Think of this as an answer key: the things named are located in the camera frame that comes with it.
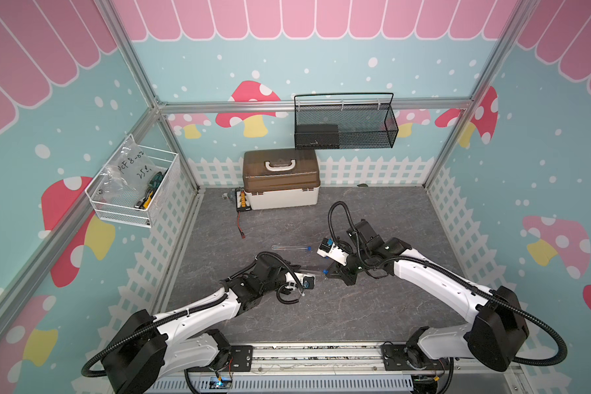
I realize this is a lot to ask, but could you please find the clear test tube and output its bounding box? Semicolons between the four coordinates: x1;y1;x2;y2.
271;245;307;251

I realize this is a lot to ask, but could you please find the clear test tube diagonal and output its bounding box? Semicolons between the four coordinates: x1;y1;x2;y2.
295;266;325;275

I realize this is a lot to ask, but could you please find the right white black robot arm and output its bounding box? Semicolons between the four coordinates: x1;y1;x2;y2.
318;201;568;372

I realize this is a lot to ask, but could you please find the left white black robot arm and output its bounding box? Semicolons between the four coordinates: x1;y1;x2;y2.
80;251;315;393

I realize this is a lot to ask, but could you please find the black yellow battery charger board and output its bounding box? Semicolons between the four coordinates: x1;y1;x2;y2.
235;188;252;213

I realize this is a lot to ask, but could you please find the brown lid storage toolbox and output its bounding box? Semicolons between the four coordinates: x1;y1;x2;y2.
242;149;321;210

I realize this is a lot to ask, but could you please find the black box in mesh basket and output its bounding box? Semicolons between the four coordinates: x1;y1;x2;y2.
294;124;340;149

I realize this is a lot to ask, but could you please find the green yellow tool in basket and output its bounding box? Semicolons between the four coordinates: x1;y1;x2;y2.
134;172;166;210

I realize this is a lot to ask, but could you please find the clear plastic labelled bag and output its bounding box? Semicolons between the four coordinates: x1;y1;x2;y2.
98;137;160;201

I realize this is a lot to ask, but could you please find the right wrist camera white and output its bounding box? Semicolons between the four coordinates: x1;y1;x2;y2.
317;238;348;265

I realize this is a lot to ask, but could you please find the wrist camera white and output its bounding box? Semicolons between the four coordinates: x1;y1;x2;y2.
286;273;316;293
317;238;348;265

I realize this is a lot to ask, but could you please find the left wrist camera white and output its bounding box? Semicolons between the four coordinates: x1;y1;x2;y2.
286;273;316;293

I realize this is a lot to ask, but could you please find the black mesh wall basket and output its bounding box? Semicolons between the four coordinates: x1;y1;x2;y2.
293;92;399;149

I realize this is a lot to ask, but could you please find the white wire wall basket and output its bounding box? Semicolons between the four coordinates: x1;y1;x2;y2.
85;139;181;228

